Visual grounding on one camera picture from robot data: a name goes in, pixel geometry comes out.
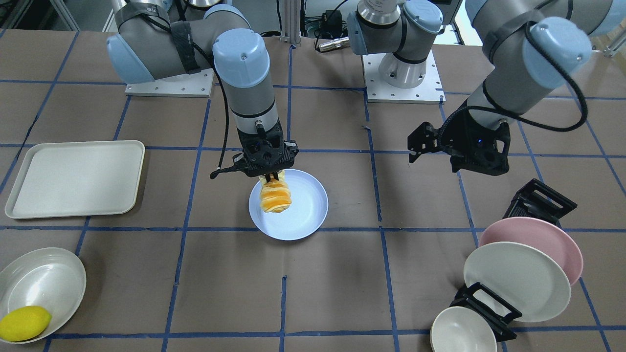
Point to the light blue plate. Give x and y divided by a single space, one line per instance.
307 212

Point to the black dish rack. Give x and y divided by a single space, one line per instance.
534 200

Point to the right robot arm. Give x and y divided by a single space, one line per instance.
149 47

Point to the aluminium frame post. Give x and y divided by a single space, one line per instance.
291 18

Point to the pink plate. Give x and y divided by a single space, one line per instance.
541 235

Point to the white rectangular tray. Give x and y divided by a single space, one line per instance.
61 180

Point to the white shallow bowl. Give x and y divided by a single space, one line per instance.
52 278

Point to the orange striped bread loaf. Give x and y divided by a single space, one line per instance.
274 196

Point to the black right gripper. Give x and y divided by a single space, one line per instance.
272 177

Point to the silver metal cylinder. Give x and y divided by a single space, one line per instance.
336 44

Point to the small cream bowl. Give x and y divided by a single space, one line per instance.
458 329

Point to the cream white plate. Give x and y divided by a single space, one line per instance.
525 277

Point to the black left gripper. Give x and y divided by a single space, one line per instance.
460 138

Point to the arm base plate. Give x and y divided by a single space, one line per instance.
379 89
198 85

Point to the yellow lemon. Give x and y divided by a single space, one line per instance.
24 323

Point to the black power adapter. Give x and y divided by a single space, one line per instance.
332 23

